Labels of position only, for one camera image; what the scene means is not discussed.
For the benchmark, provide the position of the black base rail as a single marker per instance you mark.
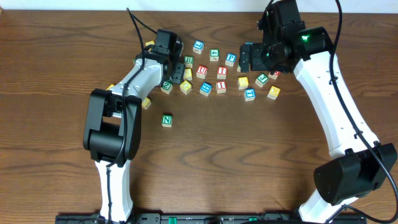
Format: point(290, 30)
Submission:
point(155, 218)

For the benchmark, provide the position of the upper red I block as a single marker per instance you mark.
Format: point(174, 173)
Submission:
point(222, 73)

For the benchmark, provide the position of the yellow block right centre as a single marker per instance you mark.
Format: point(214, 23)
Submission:
point(243, 83)

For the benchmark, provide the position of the green R block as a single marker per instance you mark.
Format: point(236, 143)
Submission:
point(188, 61)

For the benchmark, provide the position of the red i block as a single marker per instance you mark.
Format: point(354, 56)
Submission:
point(222, 73)
point(221, 87)

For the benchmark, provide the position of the yellow S block centre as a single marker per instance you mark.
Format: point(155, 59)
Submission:
point(188, 74)

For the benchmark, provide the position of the lower red I block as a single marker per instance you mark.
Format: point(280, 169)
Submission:
point(221, 87)

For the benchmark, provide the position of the red U block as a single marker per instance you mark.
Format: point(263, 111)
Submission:
point(202, 71)

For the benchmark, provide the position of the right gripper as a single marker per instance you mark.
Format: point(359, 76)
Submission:
point(254, 56)

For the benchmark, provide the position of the blue H block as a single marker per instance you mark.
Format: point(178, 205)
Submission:
point(205, 89)

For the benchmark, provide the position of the yellow block top left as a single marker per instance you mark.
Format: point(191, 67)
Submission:
point(150, 43)

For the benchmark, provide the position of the blue T block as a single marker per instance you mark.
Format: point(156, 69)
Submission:
point(249, 94)

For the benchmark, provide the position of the yellow M block right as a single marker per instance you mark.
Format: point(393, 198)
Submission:
point(273, 92)

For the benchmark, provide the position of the blue P block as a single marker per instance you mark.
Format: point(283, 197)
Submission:
point(230, 59)

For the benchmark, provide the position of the yellow O block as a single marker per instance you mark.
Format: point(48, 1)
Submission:
point(186, 87)

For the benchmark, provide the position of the green 4 block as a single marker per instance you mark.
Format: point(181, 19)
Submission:
point(214, 55)

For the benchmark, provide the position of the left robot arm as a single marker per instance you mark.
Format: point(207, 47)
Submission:
point(112, 132)

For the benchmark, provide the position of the blue tilted L block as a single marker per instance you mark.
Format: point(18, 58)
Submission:
point(198, 46)

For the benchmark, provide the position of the green J block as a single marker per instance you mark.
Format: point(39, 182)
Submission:
point(261, 80)

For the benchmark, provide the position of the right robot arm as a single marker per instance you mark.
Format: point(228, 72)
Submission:
point(359, 162)

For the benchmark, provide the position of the green N block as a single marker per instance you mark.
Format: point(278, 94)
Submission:
point(167, 120)

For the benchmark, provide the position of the red M block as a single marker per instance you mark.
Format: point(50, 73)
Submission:
point(274, 75)

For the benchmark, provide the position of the green Z block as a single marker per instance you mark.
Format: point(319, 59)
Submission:
point(167, 87)

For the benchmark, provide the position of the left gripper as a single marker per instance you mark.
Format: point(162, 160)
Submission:
point(178, 73)

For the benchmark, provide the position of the yellow Q block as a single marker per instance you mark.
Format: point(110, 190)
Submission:
point(146, 103)

